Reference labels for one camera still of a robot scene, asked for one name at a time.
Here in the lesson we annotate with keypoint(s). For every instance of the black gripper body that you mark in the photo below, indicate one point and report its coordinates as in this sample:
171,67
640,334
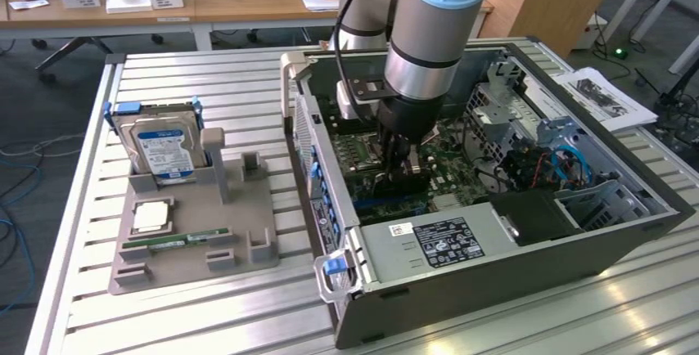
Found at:
412,118

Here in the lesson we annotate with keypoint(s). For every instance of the green graphics card black heatsink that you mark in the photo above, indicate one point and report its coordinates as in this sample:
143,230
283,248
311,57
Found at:
402,191

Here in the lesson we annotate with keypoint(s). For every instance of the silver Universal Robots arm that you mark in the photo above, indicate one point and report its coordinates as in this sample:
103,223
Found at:
431,44

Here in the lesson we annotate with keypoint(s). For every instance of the CPU socket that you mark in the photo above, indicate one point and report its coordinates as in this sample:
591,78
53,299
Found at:
372,148

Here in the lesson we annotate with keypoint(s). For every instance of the green motherboard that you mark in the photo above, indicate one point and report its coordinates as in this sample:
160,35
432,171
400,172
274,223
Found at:
454,175

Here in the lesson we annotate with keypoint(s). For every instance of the blue expansion slot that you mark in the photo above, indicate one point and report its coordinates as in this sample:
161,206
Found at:
366,202

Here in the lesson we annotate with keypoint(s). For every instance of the blue card retention clip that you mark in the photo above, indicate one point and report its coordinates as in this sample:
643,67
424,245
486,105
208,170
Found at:
314,169

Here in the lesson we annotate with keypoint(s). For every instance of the silver metal drive cage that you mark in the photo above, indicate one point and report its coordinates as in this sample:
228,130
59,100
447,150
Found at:
491,126

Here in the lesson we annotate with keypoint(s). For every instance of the grey power supply unit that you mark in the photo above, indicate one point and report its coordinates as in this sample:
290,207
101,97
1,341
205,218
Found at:
392,257

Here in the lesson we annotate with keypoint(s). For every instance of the blue case latch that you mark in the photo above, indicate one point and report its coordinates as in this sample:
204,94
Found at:
334,267

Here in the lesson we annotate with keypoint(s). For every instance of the printed paper stack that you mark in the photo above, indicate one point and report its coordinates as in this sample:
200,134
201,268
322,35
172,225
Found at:
600,97

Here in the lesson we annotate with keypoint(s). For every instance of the dark grey open PC case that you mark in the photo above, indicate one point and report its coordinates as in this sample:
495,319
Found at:
491,289

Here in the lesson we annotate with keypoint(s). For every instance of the wooden cabinet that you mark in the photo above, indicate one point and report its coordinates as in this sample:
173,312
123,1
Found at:
556,3

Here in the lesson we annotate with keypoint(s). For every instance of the white floor unit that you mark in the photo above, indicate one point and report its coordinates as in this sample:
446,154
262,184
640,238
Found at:
592,36

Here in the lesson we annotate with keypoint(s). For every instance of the wooden office desk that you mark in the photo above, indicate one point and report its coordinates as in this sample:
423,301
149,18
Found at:
262,3
55,15

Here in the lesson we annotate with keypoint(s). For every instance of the silver disk bay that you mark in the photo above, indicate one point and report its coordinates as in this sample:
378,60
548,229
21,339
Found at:
611,203

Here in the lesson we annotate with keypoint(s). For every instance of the grey plastic parts rack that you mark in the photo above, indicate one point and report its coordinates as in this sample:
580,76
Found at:
188,216

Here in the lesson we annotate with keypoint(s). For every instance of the hard disk in blue caddy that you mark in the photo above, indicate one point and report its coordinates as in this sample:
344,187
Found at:
164,146

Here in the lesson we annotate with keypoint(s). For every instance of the black device with green light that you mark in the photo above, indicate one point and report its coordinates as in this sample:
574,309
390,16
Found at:
618,51

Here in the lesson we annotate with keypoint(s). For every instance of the silver CPU chip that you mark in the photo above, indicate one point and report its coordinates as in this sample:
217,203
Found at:
149,218

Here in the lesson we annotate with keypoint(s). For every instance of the black tripod stand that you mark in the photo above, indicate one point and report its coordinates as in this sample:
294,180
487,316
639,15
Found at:
674,97

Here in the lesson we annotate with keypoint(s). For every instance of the white flat box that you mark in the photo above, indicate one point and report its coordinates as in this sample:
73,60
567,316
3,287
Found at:
128,7

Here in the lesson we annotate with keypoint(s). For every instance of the black chair base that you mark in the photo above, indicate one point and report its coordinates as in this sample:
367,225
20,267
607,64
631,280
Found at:
57,54

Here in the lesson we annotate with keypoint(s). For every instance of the white label card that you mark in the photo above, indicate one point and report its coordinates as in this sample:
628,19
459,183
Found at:
28,4

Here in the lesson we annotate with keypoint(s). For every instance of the black case switch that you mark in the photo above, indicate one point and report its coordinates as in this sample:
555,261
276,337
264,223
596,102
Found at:
316,119

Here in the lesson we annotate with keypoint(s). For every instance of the white table frame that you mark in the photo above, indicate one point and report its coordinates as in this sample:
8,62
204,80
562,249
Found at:
640,30

